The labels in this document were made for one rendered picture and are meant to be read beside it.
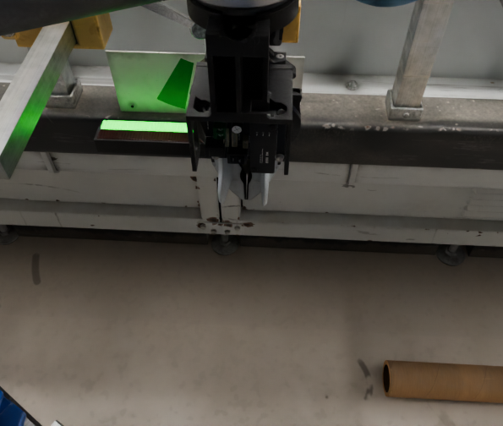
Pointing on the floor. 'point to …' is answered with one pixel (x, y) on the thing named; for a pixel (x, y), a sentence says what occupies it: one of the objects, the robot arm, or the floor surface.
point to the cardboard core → (455, 382)
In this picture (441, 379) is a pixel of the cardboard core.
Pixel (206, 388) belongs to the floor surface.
